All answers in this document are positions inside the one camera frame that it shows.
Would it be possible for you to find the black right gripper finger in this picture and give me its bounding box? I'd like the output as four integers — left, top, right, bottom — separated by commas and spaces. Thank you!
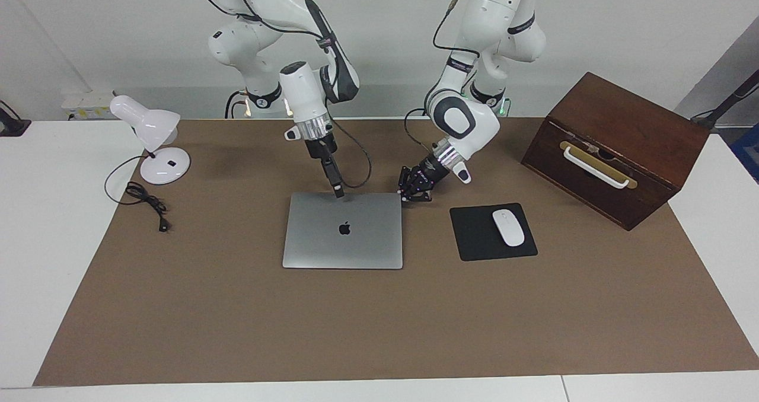
320, 158, 340, 199
329, 157, 346, 198

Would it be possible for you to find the silver laptop with apple logo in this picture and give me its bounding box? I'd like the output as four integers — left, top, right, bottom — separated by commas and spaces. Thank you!
282, 192, 404, 270

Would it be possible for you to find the black mouse pad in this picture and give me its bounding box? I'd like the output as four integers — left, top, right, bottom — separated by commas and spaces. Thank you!
449, 203, 538, 262

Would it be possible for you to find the white computer mouse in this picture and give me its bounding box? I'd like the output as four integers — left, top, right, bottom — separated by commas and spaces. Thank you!
492, 209, 526, 247

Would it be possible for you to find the brown table mat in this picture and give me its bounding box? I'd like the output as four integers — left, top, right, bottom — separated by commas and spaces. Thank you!
33, 117, 759, 387

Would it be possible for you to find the white desk lamp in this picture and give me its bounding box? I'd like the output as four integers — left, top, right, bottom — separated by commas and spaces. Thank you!
110, 95, 192, 185

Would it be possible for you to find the dark brown wooden box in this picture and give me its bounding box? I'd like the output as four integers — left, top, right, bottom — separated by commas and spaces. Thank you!
521, 72, 710, 231

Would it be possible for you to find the black table clamp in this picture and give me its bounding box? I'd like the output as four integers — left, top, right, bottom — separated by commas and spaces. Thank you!
0, 101, 31, 137

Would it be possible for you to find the black stand pole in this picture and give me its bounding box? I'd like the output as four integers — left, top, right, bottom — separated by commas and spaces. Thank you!
691, 70, 759, 131

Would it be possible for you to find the blue crate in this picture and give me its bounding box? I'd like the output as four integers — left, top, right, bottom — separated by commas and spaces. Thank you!
731, 123, 759, 183

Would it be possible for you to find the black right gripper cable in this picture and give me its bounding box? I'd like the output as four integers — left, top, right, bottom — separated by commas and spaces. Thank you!
191, 0, 373, 190

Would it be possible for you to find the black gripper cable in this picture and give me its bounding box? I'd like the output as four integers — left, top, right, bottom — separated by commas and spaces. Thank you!
405, 0, 482, 155
191, 0, 373, 190

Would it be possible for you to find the black right arm base cable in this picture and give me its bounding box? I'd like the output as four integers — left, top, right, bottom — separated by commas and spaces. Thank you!
224, 91, 250, 119

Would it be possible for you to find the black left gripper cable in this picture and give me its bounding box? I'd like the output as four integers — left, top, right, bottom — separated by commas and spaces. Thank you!
405, 0, 482, 155

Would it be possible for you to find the white box handle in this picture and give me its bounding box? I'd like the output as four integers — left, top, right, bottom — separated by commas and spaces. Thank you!
563, 146, 630, 189

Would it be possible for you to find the thin black lamp power cable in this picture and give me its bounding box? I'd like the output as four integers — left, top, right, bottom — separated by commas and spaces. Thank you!
104, 155, 171, 232

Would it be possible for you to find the gold handle plate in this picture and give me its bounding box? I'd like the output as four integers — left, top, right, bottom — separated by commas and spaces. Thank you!
559, 141, 638, 190

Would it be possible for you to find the white wall power strip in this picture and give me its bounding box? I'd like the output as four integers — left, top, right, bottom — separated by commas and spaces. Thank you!
62, 91, 114, 121

